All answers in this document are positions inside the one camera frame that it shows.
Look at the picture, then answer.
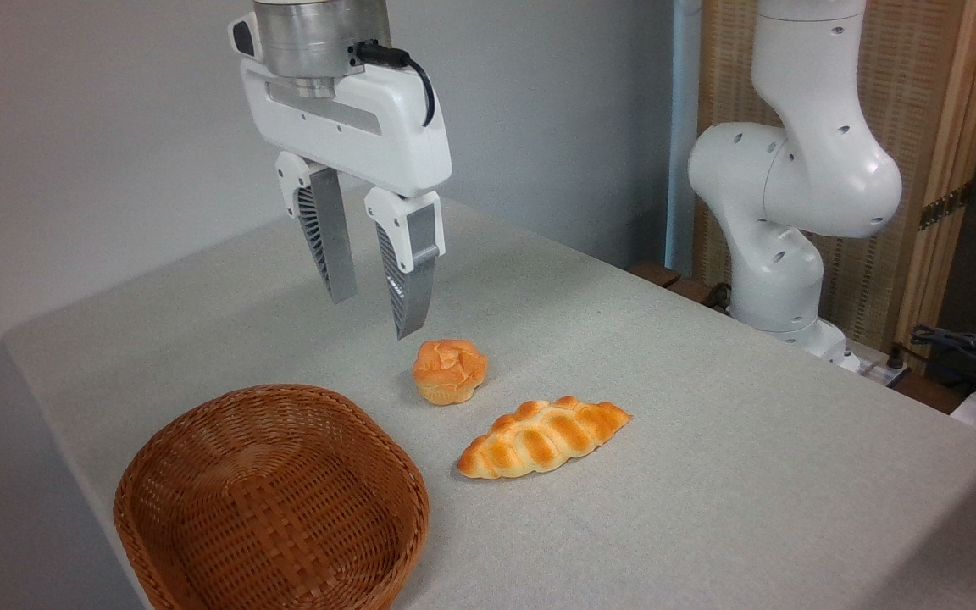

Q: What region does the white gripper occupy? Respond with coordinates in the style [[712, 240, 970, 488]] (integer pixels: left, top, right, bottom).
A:
[[229, 12, 453, 341]]

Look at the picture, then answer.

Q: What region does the long braided bread loaf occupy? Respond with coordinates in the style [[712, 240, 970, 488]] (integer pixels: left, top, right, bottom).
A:
[[457, 396, 633, 480]]

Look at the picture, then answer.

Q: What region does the round orange bread roll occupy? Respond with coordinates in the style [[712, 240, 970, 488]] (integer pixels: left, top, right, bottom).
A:
[[412, 339, 489, 407]]

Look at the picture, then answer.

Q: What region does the brown wicker basket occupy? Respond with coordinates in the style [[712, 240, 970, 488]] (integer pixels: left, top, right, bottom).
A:
[[113, 384, 430, 610]]

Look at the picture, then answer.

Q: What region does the white vertical pole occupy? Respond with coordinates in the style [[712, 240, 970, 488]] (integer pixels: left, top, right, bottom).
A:
[[663, 0, 703, 276]]

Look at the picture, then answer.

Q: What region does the grey tablecloth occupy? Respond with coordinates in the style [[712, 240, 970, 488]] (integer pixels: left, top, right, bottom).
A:
[[3, 199, 976, 610]]

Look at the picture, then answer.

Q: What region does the metal screen hinge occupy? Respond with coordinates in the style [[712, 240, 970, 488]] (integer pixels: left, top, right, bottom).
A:
[[918, 181, 974, 231]]

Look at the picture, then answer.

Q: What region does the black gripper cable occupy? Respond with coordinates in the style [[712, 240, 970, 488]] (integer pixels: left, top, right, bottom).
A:
[[352, 41, 437, 128]]

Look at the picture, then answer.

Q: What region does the black cable bundle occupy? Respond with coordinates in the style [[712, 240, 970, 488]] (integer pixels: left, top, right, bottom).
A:
[[909, 324, 976, 399]]

